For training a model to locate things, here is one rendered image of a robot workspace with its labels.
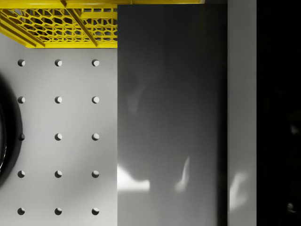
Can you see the grey cube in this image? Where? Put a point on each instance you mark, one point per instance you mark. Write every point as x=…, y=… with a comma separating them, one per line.
x=171, y=99

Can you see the yellow basket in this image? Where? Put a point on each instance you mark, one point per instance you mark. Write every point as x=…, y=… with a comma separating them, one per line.
x=70, y=44

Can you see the black plate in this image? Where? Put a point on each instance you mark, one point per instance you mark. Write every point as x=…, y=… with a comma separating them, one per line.
x=10, y=131

